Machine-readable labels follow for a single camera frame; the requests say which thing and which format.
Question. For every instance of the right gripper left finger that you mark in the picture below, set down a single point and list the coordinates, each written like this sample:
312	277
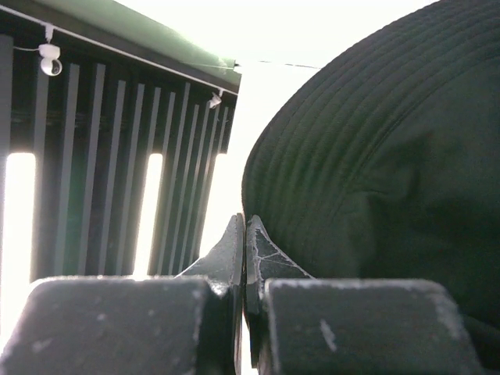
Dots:
222	267

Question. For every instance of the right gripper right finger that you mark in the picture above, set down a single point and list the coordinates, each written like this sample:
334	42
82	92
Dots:
265	260

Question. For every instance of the black smiley bucket hat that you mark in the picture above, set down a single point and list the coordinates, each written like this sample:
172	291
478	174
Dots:
385	164

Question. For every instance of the white ceiling security camera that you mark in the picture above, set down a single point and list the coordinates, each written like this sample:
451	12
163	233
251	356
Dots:
50	63

